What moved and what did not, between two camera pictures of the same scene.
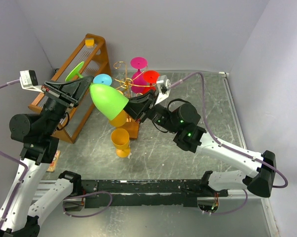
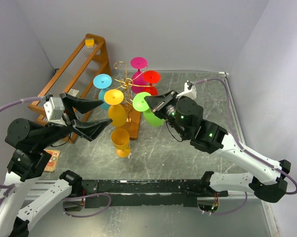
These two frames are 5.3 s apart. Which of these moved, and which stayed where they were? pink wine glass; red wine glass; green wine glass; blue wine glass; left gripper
Moved: green wine glass; left gripper
Stayed: blue wine glass; pink wine glass; red wine glass
